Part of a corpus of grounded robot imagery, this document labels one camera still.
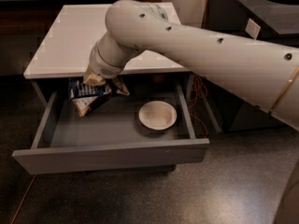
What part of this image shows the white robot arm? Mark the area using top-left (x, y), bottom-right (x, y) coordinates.
top-left (89, 0), bottom-right (299, 129)

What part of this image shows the blue rxbar blueberry bar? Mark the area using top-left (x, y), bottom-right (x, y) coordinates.
top-left (68, 77), bottom-right (112, 99)

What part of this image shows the white label on bin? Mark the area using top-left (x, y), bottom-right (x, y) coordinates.
top-left (245, 19), bottom-right (261, 39)

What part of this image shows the black bin with round hole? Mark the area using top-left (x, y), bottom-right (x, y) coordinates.
top-left (202, 0), bottom-right (298, 133)

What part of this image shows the grey drawer cabinet white top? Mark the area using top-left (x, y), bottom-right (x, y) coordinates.
top-left (23, 2), bottom-right (200, 175)

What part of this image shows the grey top drawer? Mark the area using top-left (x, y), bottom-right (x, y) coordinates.
top-left (12, 77), bottom-right (209, 175)

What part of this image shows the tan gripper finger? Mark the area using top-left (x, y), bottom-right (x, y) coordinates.
top-left (112, 76), bottom-right (130, 96)
top-left (83, 67), bottom-right (106, 86)

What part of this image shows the white bowl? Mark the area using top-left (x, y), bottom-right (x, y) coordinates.
top-left (138, 101), bottom-right (177, 131)

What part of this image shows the brown and white snack bag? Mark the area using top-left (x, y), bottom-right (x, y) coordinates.
top-left (70, 93), bottom-right (112, 117)

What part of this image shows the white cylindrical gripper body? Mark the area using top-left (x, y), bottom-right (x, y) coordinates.
top-left (89, 32), bottom-right (143, 79)

